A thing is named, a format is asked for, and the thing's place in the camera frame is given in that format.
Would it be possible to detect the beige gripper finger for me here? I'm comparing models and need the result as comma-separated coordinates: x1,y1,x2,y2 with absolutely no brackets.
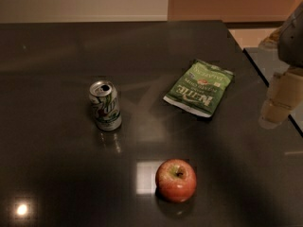
258,67,303,130
258,27,281,50

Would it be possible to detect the red yellow apple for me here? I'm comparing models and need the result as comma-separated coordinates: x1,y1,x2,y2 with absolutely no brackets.
155,159,197,203

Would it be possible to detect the green jalapeno chip bag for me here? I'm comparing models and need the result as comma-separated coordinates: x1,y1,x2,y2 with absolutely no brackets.
163,60,234,118

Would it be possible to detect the green white soda can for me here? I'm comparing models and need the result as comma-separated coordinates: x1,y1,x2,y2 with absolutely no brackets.
89,80,122,131

